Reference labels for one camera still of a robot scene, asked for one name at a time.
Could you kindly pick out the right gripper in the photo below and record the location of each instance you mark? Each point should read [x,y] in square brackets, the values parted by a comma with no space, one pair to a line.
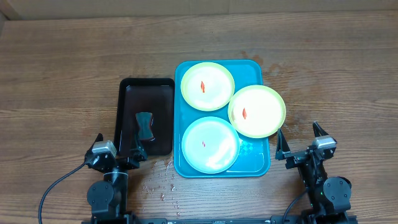
[285,151]

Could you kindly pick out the light blue plate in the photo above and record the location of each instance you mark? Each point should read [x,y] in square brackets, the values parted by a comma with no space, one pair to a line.
[210,145]

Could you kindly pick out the yellow-green plate top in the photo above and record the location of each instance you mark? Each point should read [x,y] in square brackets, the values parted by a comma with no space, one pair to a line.
[207,86]

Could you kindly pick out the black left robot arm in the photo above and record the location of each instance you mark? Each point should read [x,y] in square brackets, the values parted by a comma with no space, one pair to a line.
[108,197]

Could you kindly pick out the dark sponge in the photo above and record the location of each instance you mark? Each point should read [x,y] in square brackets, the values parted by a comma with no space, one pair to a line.
[144,124]

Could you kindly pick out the black plastic tray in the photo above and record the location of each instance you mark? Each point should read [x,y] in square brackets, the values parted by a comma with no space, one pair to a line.
[154,95]

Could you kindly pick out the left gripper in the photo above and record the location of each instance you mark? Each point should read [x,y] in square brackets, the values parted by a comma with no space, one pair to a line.
[138,153]

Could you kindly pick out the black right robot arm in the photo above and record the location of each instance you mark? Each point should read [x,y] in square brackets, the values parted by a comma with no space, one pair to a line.
[329,197]

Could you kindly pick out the yellow-green plate right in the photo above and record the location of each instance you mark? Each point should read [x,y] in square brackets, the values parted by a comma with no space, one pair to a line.
[256,111]

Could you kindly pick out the teal plastic tray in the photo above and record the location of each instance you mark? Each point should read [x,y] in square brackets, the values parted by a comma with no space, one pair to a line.
[254,154]

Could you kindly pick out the yellow-green plate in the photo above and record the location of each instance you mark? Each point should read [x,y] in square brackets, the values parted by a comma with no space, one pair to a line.
[256,111]
[207,86]

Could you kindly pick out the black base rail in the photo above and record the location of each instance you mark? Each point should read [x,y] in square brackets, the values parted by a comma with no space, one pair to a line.
[217,221]

